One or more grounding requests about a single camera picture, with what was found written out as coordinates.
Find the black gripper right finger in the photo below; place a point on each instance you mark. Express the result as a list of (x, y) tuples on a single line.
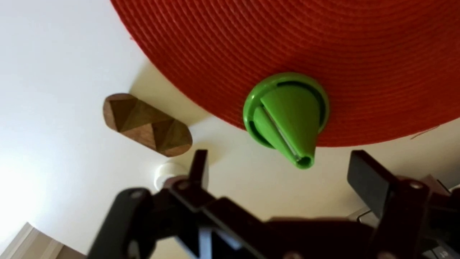
[(372, 180)]

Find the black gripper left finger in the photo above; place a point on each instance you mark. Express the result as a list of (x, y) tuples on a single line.
[(201, 167)]

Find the green cone shaped funnel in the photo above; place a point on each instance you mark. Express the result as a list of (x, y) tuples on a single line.
[(293, 117)]

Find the round red woven mat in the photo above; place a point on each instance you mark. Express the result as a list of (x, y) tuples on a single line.
[(297, 44)]

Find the small white ball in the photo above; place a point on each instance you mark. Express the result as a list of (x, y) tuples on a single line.
[(169, 172)]

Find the faceted brown wooden block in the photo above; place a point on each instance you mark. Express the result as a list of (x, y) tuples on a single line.
[(145, 126)]

